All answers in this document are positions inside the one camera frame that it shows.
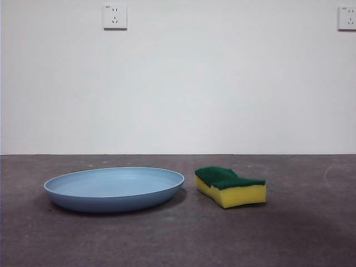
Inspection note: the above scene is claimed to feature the yellow sponge with green scourer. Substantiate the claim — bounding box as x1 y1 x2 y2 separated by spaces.
194 166 267 209

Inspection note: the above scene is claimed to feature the blue round plate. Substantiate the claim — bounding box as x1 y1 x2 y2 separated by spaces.
43 166 185 214

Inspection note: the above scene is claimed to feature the white wall socket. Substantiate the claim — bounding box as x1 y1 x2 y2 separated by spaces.
338 6 356 31
102 3 128 31

